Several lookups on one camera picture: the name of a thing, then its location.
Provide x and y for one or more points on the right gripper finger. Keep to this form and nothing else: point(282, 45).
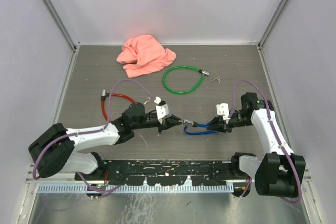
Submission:
point(216, 128)
point(215, 122)

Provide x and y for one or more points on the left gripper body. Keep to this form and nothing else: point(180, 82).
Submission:
point(161, 126)

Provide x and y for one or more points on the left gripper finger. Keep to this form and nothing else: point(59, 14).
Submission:
point(170, 124)
point(173, 118)

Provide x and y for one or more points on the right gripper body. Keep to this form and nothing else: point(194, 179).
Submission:
point(228, 124)

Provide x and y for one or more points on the blue cable lock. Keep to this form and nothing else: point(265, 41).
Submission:
point(193, 128)

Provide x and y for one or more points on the red lock keys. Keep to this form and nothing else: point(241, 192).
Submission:
point(147, 100)

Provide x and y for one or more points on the green cable lock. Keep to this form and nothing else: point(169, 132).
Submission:
point(202, 72)

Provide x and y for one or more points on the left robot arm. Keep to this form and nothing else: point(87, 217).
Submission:
point(59, 149)

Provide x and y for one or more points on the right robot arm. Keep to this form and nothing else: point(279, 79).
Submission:
point(281, 171)

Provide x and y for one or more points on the pink cloth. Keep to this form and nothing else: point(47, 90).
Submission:
point(144, 55)

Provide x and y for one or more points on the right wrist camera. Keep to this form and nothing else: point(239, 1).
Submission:
point(222, 111)

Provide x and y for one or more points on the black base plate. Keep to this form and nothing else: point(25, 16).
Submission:
point(166, 173)

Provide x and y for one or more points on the slotted cable duct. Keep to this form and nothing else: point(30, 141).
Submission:
point(77, 188)

